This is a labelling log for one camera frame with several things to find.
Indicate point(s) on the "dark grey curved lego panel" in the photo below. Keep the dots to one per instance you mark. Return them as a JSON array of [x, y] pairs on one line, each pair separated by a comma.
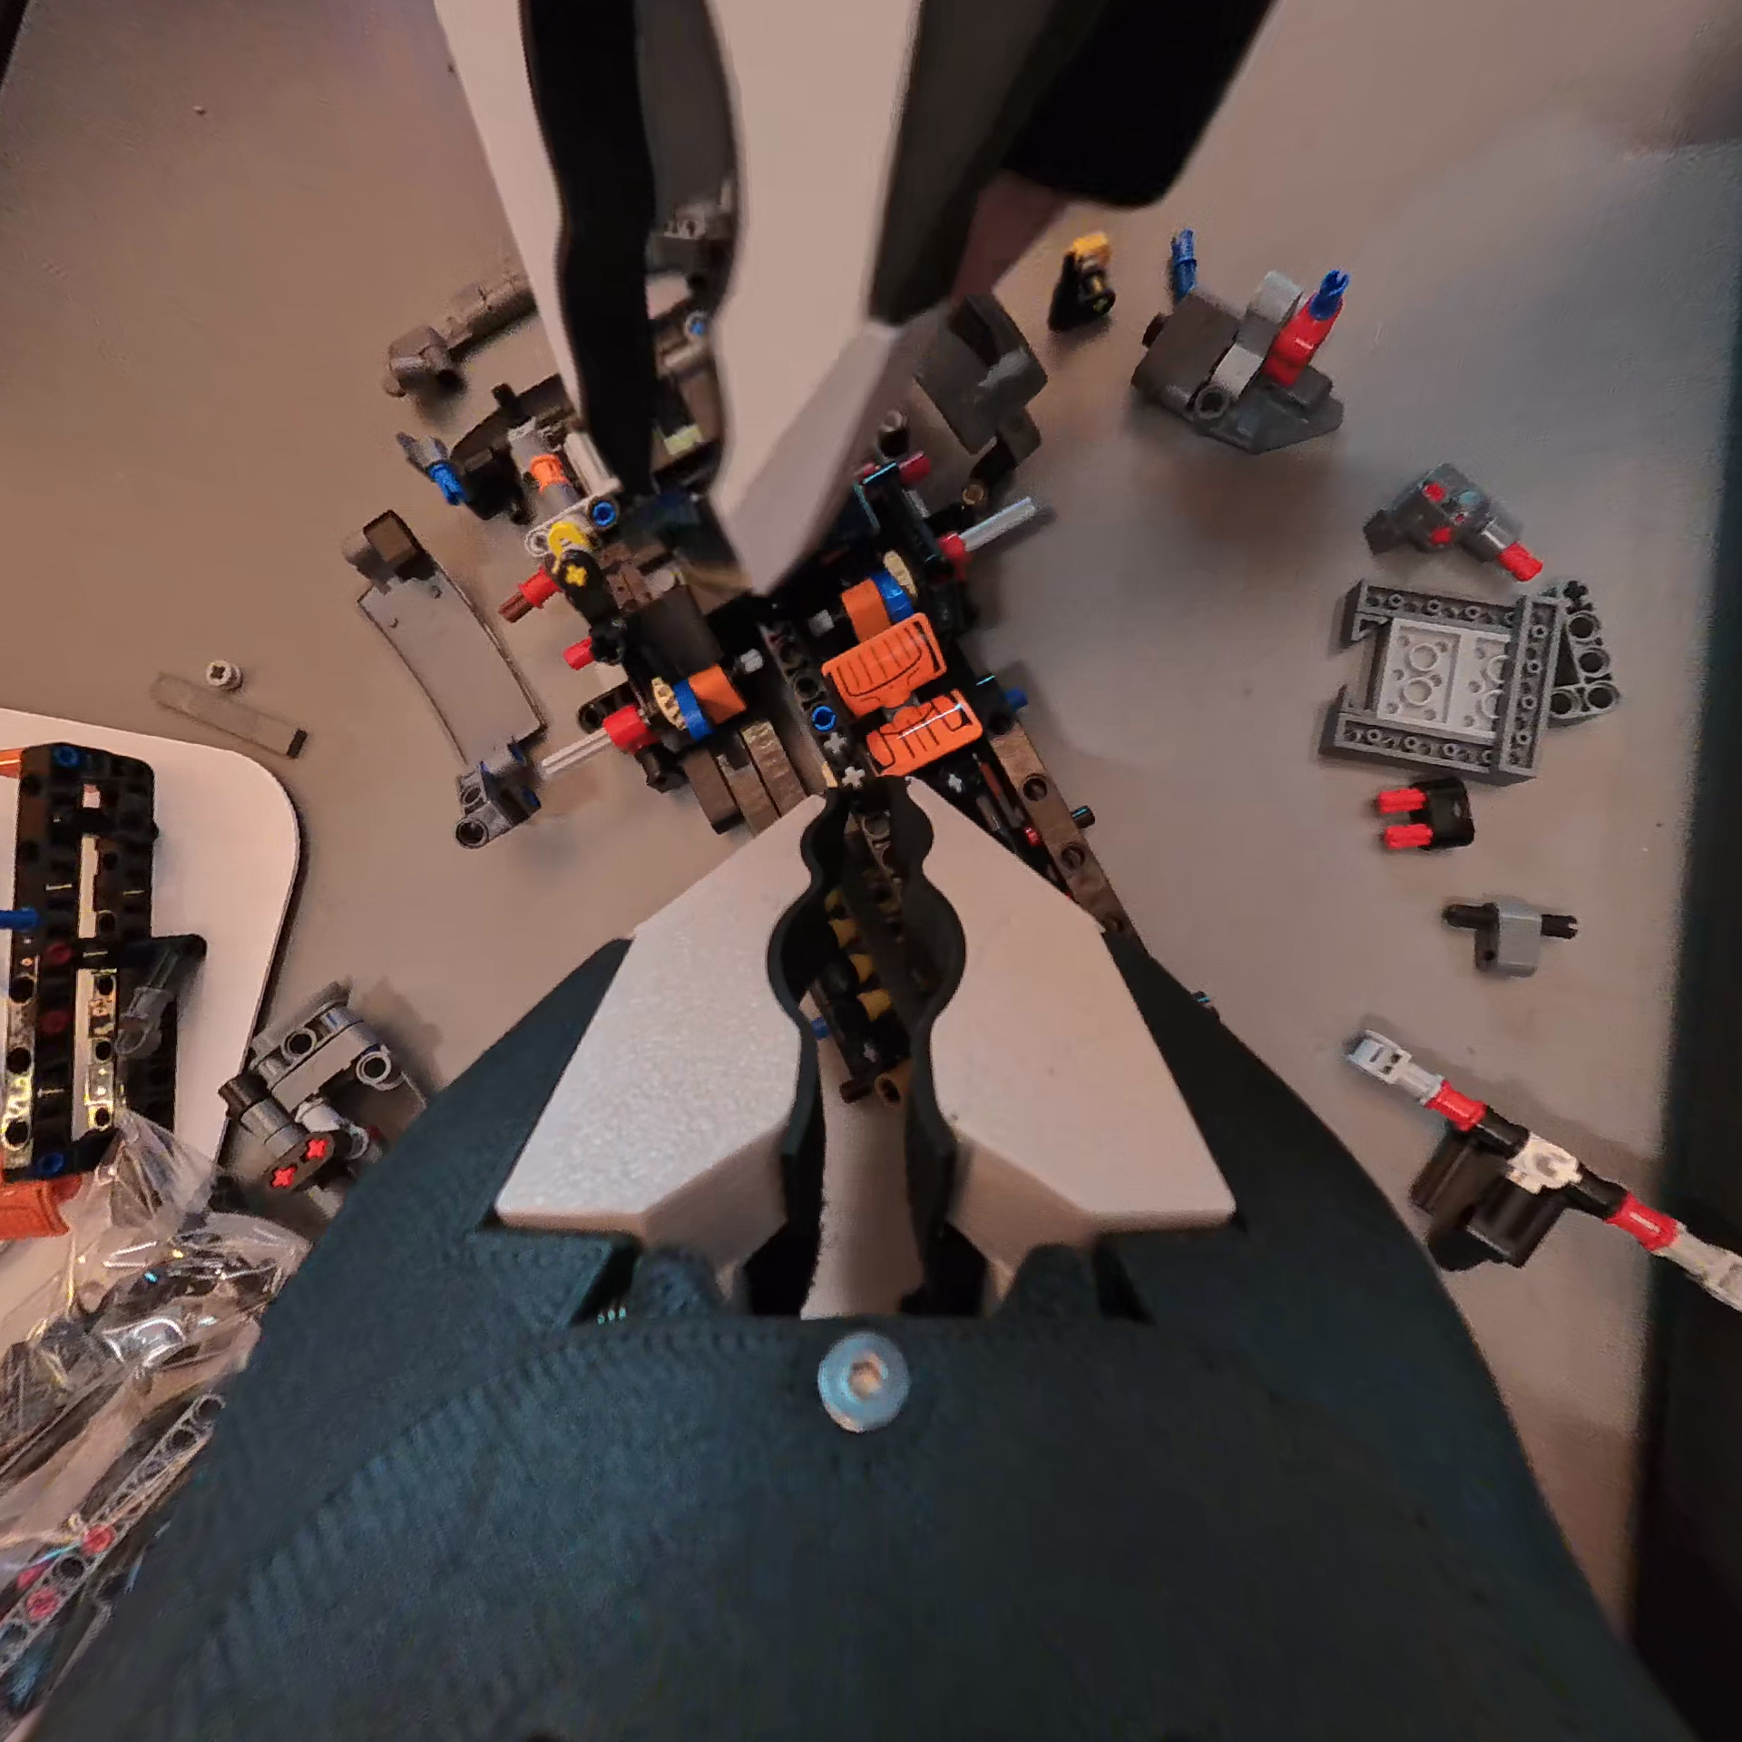
[[441, 653], [995, 381]]

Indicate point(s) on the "lego car chassis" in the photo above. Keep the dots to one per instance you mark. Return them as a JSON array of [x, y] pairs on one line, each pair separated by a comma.
[[891, 672]]

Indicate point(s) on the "grey lego assembly red axles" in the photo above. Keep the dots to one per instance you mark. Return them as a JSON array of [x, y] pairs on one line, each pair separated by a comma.
[[311, 1054]]

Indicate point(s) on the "grey square lego frame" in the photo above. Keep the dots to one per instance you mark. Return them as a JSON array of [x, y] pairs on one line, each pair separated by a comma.
[[1442, 678]]

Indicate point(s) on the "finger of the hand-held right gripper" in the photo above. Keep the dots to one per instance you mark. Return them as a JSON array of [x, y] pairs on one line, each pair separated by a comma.
[[502, 111], [819, 204]]

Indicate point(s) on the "orange lego seat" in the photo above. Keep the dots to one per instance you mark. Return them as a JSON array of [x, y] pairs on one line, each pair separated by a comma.
[[33, 1209]]

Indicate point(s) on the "black lego axle assembly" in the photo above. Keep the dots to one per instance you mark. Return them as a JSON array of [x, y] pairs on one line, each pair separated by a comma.
[[1488, 1197]]

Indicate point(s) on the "small black yellow lego piece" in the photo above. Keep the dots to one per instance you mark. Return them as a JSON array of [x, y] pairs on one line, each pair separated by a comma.
[[1085, 292]]

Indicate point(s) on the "black lego frame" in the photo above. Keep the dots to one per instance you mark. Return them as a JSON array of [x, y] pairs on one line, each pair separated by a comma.
[[55, 817]]

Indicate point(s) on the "grey lego connector black pins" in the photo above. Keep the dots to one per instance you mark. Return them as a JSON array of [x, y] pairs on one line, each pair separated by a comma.
[[1513, 936]]

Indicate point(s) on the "black lego connector two red pins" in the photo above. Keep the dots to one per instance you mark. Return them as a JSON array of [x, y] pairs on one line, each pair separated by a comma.
[[1433, 814]]

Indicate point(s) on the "person's right hand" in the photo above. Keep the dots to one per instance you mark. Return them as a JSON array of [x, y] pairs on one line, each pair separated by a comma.
[[1014, 233]]

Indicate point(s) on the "dark grey flat lego tile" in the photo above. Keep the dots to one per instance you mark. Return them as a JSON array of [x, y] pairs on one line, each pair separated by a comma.
[[231, 718]]

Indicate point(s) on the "clear bag of lego parts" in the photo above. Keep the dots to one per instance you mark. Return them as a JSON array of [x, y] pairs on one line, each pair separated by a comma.
[[108, 1306]]

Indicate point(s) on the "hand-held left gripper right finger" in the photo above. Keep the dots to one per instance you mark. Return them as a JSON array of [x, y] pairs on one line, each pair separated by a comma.
[[1074, 1076]]

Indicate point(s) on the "white lamp base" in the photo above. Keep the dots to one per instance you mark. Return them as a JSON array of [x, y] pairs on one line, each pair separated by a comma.
[[216, 844]]

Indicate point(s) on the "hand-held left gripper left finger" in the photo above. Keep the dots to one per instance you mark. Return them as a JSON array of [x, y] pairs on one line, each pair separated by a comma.
[[653, 1076]]

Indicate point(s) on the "grey lego block red pins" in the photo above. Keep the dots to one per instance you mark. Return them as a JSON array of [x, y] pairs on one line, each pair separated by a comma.
[[1433, 513]]

